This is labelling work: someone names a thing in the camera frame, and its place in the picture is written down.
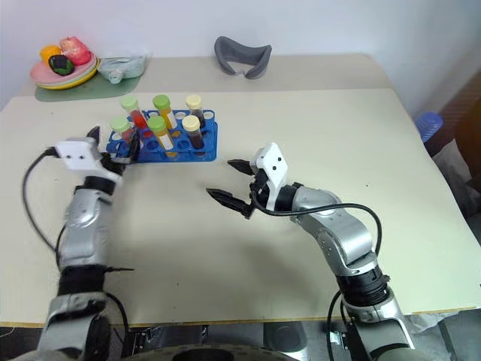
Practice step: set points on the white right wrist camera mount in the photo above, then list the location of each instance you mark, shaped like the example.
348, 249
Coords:
274, 165

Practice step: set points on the blue plastic test tube rack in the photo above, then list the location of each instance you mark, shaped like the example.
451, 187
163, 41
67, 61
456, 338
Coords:
203, 152

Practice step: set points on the large dark rounded shape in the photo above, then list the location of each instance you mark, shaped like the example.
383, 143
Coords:
203, 353

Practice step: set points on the grey foam face pad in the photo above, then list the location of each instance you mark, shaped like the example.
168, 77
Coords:
224, 55

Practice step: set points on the brown wooden cabinet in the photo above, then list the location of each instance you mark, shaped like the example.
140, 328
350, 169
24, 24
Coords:
464, 113

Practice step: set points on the blue ribbed plastic object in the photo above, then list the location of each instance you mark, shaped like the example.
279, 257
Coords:
429, 125

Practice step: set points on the orange liquid tube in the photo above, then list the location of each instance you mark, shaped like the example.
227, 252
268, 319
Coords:
167, 114
161, 135

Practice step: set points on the red liquid tube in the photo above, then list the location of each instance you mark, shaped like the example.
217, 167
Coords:
137, 116
122, 126

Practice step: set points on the dark rounded foot shape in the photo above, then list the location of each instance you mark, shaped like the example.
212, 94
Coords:
285, 338

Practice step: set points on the dark liquid tube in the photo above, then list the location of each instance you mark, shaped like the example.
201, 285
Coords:
194, 135
198, 114

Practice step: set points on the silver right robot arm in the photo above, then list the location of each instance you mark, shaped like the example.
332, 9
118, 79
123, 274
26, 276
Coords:
338, 229

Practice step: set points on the pale green plastic plate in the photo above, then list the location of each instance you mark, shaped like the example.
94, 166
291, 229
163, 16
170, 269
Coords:
87, 72

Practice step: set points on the pale green plastic bag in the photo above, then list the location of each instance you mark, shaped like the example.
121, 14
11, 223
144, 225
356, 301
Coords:
127, 67

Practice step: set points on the black and green toy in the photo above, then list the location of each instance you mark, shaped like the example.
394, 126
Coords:
61, 65

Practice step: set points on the pink toy fruit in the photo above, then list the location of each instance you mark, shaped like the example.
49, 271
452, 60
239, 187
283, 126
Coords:
77, 49

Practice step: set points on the metal table bracket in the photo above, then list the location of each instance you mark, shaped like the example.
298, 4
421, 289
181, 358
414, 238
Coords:
144, 338
340, 340

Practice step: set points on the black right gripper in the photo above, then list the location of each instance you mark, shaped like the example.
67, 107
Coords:
259, 192

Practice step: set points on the beige sack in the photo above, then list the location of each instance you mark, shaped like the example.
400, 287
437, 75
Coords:
451, 176

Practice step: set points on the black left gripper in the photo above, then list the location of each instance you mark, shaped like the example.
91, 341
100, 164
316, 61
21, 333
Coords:
116, 164

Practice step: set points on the pink plastic plate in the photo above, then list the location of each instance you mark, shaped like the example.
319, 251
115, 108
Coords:
40, 72

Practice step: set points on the green table mat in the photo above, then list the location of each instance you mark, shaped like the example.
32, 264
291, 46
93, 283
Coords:
112, 91

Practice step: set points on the orange toy fruit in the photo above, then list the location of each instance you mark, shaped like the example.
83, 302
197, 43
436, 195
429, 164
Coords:
48, 52

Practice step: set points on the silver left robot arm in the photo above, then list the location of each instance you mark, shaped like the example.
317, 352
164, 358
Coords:
82, 233

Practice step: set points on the yellow plastic plate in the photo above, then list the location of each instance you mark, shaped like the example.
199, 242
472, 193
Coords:
79, 83

